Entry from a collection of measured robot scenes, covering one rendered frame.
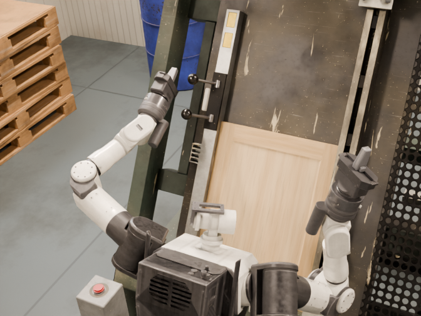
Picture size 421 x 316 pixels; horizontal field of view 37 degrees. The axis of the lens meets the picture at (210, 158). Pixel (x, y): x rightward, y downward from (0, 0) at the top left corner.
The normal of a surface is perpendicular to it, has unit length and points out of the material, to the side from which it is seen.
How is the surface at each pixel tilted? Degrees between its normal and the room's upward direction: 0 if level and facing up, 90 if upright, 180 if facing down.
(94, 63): 0
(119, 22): 90
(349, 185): 77
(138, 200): 57
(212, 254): 23
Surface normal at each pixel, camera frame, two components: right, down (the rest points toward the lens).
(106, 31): -0.45, 0.54
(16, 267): -0.07, -0.82
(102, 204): -0.04, -0.61
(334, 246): 0.09, 0.63
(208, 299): 0.88, 0.22
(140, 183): -0.43, 0.01
